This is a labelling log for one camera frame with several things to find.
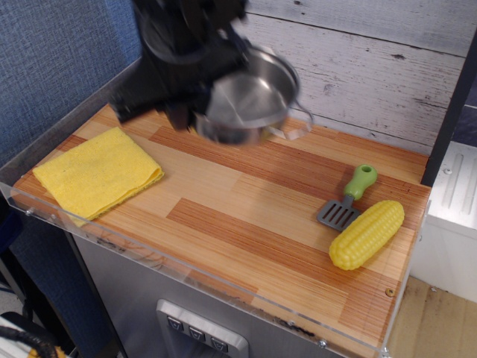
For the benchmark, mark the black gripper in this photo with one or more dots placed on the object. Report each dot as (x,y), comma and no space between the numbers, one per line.
(185,45)

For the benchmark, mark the stainless steel pot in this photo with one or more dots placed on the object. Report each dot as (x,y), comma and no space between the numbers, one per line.
(251,104)

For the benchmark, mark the yellow folded cloth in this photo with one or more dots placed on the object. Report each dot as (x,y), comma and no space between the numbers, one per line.
(97,175)

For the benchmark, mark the yellow plastic corn cob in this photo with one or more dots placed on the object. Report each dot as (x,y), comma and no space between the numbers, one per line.
(366,235)

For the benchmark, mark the clear acrylic front guard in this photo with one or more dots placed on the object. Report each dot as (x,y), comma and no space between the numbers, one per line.
(262,249)

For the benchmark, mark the stainless steel cabinet front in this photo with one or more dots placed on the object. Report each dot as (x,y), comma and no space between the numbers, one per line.
(156,315)

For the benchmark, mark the silver button control panel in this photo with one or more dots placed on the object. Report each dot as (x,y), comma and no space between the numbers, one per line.
(188,334)

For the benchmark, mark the yellow object bottom left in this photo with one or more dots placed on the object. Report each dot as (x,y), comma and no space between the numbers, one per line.
(46,351)

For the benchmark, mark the white ribbed sink unit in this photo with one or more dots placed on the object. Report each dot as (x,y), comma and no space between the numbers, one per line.
(445,253)

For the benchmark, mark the green handled grey spatula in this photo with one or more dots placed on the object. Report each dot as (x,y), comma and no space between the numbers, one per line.
(339,215)

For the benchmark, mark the dark vertical right post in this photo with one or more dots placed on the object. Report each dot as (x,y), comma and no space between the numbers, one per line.
(450,121)

